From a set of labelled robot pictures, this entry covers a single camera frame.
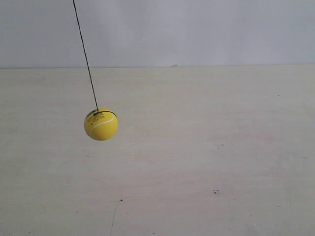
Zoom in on yellow tennis ball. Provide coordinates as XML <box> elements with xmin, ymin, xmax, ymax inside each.
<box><xmin>84</xmin><ymin>108</ymin><xmax>118</xmax><ymax>141</ymax></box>

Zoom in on black hanging string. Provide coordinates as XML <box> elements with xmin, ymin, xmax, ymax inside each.
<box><xmin>72</xmin><ymin>0</ymin><xmax>99</xmax><ymax>113</ymax></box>

